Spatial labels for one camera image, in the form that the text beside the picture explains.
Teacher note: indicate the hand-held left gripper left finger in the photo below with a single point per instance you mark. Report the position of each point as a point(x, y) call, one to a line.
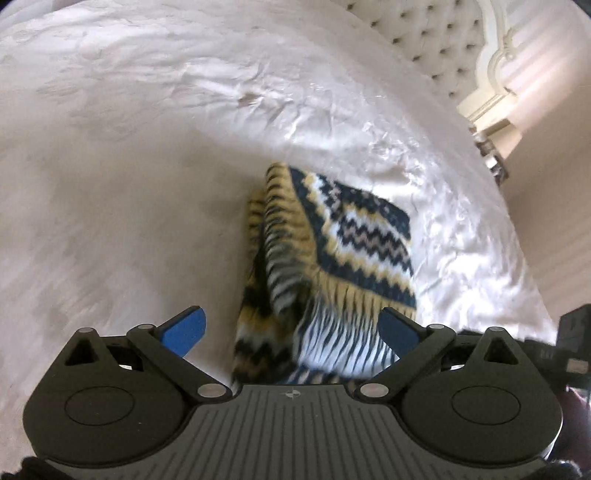
point(184, 330)

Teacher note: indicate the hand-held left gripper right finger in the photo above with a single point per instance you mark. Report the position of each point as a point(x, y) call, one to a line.
point(399, 333)

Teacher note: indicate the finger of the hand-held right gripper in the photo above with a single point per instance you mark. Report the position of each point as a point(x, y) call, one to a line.
point(545, 355)

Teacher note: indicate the navy yellow zigzag knit sweater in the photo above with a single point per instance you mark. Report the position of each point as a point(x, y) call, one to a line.
point(351, 230)

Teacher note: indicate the person's right forearm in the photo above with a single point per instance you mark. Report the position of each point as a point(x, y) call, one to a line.
point(579, 424)

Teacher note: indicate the white bed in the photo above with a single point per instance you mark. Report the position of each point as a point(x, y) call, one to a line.
point(138, 184)

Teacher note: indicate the cream tufted headboard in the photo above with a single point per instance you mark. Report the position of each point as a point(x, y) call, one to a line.
point(438, 41)

